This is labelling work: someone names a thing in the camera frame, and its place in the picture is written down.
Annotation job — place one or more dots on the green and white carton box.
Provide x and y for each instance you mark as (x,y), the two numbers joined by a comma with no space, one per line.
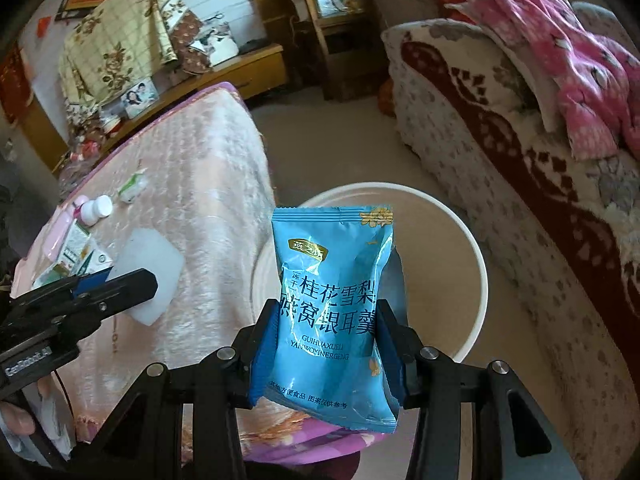
(75,245)

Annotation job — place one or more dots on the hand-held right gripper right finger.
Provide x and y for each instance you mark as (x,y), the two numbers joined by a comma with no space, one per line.
(395,360)

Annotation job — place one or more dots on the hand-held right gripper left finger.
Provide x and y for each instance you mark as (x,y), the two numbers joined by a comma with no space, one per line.
(265,355)

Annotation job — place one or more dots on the pink floral blanket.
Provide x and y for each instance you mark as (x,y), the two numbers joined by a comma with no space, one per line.
(575,60)

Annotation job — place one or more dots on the red wall hanging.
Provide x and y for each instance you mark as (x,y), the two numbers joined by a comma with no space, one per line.
(15,85)

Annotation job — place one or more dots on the small red white ornament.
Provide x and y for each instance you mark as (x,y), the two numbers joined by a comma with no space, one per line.
(110,122)

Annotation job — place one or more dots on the dark wooden chair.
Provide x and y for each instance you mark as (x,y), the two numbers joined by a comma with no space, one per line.
(350,80)

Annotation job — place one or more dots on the clear plastic bag of items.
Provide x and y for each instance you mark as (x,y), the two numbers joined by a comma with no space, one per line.
(82,160)

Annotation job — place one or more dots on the black scissors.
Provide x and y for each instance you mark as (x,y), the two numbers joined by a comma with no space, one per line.
(215,17)

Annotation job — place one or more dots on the white plastic bucket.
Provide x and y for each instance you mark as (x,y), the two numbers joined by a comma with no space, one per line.
(435,270)

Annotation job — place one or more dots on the wooden low cabinet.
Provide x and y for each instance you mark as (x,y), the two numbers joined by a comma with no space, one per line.
(250,70)

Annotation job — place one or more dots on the white foam sheet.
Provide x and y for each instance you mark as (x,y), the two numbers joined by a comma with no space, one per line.
(150,260)

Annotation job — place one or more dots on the person's left hand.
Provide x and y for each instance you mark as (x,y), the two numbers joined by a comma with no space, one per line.
(15,420)

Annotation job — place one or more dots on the blue snack packet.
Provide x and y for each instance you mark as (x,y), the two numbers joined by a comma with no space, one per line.
(325,310)

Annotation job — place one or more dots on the white pillow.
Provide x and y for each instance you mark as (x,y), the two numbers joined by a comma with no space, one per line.
(530,75)

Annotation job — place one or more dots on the wedding photo print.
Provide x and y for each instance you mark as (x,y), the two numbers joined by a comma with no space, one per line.
(220,45)

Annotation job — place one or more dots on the red bag on floor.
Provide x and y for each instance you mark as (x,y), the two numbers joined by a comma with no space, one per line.
(385,100)

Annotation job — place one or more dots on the red paper pennant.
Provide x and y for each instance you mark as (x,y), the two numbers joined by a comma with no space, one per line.
(45,27)

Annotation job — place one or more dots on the floral covered sofa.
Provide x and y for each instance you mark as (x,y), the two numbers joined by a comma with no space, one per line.
(475,135)

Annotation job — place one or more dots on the green and white wipes packet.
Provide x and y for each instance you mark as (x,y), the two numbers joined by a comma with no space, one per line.
(131,190)

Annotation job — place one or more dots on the small black device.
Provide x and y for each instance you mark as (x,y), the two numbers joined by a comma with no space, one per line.
(251,46)

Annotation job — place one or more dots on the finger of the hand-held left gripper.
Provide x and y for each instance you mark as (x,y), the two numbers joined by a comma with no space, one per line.
(125,290)
(92,281)

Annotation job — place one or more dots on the couple photo frame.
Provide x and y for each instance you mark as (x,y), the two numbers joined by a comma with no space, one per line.
(140,100)

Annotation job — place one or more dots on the white bottle with pink label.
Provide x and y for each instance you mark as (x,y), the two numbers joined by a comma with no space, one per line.
(97,208)

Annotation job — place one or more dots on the pink thermos bottle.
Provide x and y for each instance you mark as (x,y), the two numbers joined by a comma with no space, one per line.
(57,232)

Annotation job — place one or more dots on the framed picture on chair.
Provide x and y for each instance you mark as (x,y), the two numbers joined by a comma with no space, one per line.
(337,0)

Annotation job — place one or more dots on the yellow floral checked cloth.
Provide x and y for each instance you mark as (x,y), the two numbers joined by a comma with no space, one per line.
(115,45)

